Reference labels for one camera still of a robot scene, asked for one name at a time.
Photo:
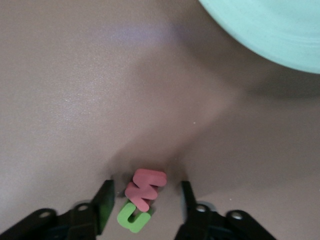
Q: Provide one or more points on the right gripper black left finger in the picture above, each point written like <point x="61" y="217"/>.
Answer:
<point x="82" y="220"/>

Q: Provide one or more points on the green foam letter u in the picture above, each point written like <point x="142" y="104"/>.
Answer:
<point x="125" y="220"/>

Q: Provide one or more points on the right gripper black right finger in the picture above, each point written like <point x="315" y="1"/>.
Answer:
<point x="200" y="222"/>

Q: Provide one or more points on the green plate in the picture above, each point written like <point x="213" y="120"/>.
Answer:
<point x="275" y="30"/>

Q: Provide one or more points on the pink foam letter w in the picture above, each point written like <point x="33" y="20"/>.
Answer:
<point x="142" y="192"/>

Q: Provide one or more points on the brown table cover sheet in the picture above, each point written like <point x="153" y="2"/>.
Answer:
<point x="75" y="100"/>

